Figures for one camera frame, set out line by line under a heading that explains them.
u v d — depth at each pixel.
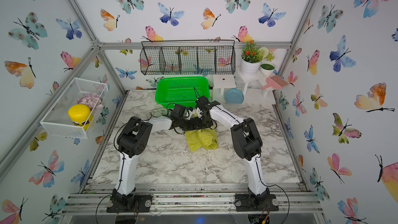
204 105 0.78
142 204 0.73
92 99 0.69
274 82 1.04
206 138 0.83
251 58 0.89
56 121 0.63
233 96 1.18
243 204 0.74
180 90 1.22
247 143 0.54
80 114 0.63
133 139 0.58
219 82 1.07
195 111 0.96
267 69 1.02
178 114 0.84
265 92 1.14
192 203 0.76
